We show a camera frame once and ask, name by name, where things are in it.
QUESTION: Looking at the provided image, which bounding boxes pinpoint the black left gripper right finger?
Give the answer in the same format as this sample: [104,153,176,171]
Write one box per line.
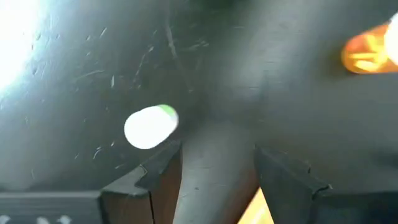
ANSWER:
[254,145,331,224]

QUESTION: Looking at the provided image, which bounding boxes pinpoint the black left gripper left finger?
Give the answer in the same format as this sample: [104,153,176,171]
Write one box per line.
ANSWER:
[99,139,183,224]

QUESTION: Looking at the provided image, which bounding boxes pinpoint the clear green-tinted pill bottle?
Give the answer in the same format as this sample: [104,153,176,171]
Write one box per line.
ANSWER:
[123,104,180,150]

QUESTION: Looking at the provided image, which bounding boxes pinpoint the small amber pill bottle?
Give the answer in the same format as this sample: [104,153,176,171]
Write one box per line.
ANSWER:
[340,12,398,75]

